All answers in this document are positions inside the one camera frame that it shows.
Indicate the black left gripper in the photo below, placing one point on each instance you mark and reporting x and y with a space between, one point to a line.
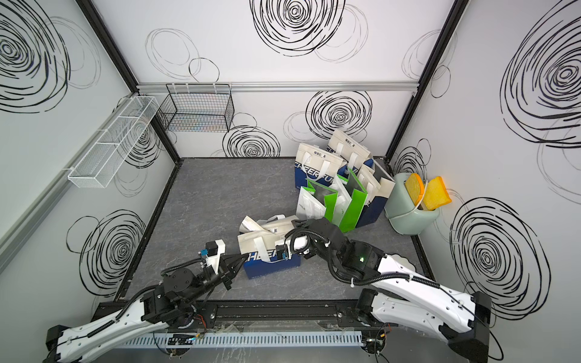
231 271

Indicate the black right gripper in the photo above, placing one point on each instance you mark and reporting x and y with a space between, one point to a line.
302 232

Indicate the blue beige bag first row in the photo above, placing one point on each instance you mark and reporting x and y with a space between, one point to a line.
258 239

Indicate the green white bag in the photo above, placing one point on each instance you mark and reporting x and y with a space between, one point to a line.
316 201
351 198

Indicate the blue beige takeout bag front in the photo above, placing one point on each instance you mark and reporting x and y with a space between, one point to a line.
378 185

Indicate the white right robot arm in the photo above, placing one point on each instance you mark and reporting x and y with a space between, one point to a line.
395 294

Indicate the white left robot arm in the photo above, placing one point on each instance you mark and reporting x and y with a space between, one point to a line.
169 304

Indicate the blue beige bag back row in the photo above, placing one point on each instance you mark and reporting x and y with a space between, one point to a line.
354 154

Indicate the white scalloped plate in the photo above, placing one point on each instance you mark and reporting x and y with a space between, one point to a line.
403 262

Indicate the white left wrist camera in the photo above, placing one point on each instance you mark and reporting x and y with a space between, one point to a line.
212 254

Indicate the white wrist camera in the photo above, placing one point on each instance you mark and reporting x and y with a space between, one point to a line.
212 254
282 252

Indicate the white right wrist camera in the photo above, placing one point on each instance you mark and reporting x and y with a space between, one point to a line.
282 252

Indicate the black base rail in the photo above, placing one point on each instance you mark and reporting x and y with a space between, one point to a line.
323 313

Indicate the grey slotted cable duct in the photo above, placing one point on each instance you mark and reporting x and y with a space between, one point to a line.
247 340

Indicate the black wire basket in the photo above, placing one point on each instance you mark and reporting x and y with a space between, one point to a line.
206 107

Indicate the white wire shelf basket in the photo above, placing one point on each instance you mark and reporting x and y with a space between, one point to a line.
127 139

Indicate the aluminium wall rail back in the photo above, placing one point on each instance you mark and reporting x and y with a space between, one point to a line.
279 86

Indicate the aluminium wall rail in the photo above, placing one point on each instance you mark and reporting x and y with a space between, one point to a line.
21 231
279 86

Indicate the aluminium wall rail left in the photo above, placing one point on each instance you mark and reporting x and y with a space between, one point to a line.
21 231

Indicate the black corner frame post right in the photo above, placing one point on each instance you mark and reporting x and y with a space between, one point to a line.
449 27

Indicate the black corner frame post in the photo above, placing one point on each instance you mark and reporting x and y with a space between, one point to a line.
449 27
94 19

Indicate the black corner frame post left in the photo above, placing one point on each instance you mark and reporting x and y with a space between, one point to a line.
94 19

